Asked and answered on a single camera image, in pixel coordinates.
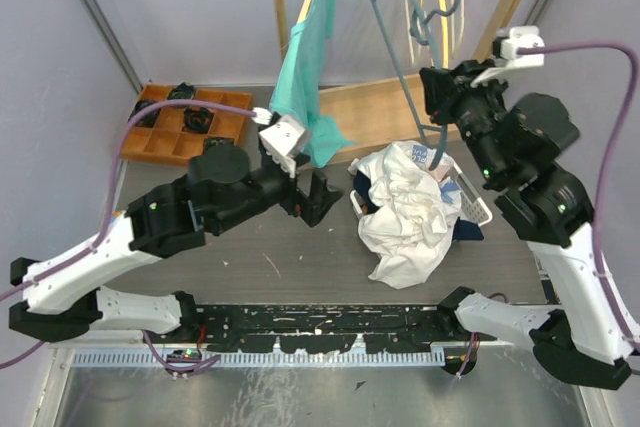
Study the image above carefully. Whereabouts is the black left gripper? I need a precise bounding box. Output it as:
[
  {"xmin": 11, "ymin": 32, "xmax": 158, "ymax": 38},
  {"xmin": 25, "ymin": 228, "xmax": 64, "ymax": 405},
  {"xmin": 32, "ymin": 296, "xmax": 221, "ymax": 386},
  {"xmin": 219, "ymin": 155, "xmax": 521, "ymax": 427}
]
[{"xmin": 214, "ymin": 153, "xmax": 347, "ymax": 236}]

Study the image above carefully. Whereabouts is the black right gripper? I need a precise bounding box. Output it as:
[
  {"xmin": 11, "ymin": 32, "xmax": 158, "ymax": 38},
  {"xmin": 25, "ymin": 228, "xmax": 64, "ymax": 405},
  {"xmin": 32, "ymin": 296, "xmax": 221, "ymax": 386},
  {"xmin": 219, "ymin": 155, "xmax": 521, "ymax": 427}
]
[{"xmin": 419, "ymin": 56, "xmax": 512, "ymax": 185}]

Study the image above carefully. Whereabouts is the white t shirt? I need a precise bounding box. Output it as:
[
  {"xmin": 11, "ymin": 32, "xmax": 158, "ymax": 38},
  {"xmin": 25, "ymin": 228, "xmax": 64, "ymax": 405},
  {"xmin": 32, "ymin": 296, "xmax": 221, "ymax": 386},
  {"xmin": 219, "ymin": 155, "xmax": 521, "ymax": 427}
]
[{"xmin": 357, "ymin": 186, "xmax": 461, "ymax": 291}]

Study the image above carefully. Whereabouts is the grey blue plastic hanger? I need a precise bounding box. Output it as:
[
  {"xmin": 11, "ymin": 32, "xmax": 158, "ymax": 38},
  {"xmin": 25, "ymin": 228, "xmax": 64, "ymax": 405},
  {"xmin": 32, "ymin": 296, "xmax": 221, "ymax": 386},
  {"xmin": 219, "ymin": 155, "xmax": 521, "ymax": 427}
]
[{"xmin": 369, "ymin": 0, "xmax": 464, "ymax": 170}]

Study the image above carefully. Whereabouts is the teal t shirt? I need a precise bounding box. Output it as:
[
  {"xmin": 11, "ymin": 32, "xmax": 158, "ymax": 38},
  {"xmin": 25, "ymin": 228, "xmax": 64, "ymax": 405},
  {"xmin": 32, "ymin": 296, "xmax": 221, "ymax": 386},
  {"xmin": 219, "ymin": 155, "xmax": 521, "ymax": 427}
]
[{"xmin": 269, "ymin": 0, "xmax": 351, "ymax": 168}]

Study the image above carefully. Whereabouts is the navy t shirt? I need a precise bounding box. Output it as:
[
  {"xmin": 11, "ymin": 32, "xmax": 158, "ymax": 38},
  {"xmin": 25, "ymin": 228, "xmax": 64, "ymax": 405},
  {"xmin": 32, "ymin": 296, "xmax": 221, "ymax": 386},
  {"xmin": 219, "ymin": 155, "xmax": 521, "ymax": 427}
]
[{"xmin": 353, "ymin": 172, "xmax": 484, "ymax": 241}]

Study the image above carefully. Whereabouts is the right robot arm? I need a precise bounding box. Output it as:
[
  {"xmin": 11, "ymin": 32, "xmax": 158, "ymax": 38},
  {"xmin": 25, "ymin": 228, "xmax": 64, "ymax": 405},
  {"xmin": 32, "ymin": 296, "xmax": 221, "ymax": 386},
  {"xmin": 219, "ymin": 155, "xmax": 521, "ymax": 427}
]
[{"xmin": 419, "ymin": 61, "xmax": 634, "ymax": 390}]

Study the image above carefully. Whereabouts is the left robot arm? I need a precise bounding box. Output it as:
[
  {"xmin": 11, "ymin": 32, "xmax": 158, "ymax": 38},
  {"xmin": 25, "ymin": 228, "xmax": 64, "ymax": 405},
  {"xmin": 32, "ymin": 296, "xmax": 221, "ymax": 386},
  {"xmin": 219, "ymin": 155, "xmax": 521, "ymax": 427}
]
[{"xmin": 8, "ymin": 144, "xmax": 342, "ymax": 343}]

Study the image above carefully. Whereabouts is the wooden clothes rack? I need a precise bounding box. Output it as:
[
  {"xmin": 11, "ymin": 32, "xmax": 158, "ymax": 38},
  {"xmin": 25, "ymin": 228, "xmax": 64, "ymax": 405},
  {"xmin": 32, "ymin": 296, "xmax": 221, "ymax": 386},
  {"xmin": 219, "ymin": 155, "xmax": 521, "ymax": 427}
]
[{"xmin": 267, "ymin": 0, "xmax": 551, "ymax": 163}]

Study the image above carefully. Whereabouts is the white perforated plastic basket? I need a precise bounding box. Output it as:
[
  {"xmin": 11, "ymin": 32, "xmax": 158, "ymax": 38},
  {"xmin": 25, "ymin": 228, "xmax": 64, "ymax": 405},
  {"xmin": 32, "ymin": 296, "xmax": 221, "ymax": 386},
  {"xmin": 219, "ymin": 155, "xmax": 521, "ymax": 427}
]
[{"xmin": 348, "ymin": 166, "xmax": 494, "ymax": 228}]

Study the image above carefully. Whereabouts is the rolled dark sock bottom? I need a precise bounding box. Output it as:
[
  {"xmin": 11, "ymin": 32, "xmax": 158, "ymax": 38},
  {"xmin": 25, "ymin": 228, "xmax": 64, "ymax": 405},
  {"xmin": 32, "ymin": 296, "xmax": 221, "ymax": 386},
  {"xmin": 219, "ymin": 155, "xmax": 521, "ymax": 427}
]
[{"xmin": 203, "ymin": 136, "xmax": 235, "ymax": 152}]

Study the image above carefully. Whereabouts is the rolled dark sock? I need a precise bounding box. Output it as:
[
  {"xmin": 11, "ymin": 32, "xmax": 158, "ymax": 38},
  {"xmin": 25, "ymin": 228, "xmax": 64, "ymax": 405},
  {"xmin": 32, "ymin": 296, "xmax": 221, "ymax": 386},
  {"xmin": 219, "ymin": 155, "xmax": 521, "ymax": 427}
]
[
  {"xmin": 183, "ymin": 106, "xmax": 215, "ymax": 134},
  {"xmin": 128, "ymin": 99, "xmax": 160, "ymax": 128},
  {"xmin": 166, "ymin": 82, "xmax": 197, "ymax": 105},
  {"xmin": 203, "ymin": 136, "xmax": 235, "ymax": 152}
]

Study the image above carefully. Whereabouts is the rolled dark sock middle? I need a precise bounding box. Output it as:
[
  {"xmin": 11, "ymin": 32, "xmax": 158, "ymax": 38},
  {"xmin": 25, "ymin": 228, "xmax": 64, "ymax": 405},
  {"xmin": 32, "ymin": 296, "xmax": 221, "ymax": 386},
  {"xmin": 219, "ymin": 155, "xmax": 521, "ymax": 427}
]
[{"xmin": 183, "ymin": 106, "xmax": 215, "ymax": 134}]

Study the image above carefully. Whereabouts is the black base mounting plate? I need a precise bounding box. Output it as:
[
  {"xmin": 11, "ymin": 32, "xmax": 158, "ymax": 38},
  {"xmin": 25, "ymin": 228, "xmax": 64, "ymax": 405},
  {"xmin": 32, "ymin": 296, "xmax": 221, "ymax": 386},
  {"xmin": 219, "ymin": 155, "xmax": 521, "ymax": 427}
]
[{"xmin": 142, "ymin": 302, "xmax": 466, "ymax": 354}]

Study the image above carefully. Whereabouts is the wooden compartment tray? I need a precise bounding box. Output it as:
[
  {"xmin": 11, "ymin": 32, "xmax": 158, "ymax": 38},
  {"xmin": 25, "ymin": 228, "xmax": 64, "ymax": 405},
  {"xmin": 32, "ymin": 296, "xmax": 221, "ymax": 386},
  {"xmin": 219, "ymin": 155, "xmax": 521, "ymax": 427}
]
[{"xmin": 120, "ymin": 84, "xmax": 253, "ymax": 166}]

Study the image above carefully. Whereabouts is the rolled dark sock top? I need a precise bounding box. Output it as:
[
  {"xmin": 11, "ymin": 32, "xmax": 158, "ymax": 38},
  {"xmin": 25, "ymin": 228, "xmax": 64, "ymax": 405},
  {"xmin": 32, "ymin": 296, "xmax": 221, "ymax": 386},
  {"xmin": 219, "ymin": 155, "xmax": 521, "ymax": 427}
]
[{"xmin": 166, "ymin": 82, "xmax": 197, "ymax": 105}]

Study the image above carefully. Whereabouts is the rolled dark sock left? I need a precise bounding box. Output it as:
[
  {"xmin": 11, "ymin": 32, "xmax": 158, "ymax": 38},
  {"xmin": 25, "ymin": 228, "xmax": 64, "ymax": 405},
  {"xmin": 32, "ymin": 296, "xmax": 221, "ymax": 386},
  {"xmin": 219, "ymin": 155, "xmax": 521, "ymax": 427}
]
[{"xmin": 128, "ymin": 99, "xmax": 160, "ymax": 128}]

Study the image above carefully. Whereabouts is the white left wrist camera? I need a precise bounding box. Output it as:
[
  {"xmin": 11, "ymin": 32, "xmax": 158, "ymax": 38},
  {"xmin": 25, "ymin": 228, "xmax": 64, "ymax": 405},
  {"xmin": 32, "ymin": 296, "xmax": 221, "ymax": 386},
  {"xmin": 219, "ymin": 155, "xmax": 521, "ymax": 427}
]
[{"xmin": 258, "ymin": 113, "xmax": 311, "ymax": 179}]

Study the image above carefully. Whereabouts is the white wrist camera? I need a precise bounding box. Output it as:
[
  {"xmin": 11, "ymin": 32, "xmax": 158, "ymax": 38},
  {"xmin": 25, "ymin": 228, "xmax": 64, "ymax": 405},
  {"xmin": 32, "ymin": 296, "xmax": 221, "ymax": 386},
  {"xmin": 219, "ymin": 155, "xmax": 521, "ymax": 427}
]
[
  {"xmin": 258, "ymin": 113, "xmax": 311, "ymax": 179},
  {"xmin": 471, "ymin": 25, "xmax": 545, "ymax": 88}
]

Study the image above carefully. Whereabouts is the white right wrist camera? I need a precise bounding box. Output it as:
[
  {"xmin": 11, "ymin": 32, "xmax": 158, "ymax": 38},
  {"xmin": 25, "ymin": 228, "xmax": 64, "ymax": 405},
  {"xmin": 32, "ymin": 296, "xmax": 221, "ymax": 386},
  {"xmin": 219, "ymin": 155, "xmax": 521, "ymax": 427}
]
[{"xmin": 471, "ymin": 25, "xmax": 545, "ymax": 88}]

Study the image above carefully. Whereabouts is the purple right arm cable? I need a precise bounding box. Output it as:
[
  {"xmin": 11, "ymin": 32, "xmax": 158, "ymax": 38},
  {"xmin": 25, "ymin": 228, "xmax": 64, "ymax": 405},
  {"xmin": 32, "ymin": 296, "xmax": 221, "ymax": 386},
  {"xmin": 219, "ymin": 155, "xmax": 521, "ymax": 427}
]
[{"xmin": 447, "ymin": 40, "xmax": 640, "ymax": 398}]

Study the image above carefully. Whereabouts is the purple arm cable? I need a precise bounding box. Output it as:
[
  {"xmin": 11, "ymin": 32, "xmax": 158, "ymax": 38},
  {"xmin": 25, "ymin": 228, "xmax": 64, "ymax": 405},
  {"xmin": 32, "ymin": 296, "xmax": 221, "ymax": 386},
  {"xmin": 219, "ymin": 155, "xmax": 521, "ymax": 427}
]
[
  {"xmin": 447, "ymin": 40, "xmax": 640, "ymax": 398},
  {"xmin": 0, "ymin": 100, "xmax": 271, "ymax": 381}
]

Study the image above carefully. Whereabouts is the white slotted cable duct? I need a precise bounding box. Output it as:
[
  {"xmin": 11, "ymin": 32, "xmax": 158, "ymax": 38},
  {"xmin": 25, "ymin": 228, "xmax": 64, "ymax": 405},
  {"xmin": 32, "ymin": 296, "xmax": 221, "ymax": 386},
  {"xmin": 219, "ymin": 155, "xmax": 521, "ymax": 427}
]
[{"xmin": 70, "ymin": 347, "xmax": 446, "ymax": 368}]

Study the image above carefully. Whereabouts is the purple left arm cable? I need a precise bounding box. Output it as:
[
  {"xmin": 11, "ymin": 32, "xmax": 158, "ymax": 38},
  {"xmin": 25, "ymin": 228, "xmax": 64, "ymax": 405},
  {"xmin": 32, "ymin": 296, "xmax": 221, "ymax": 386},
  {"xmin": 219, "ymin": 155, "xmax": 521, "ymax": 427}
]
[{"xmin": 0, "ymin": 100, "xmax": 271, "ymax": 381}]

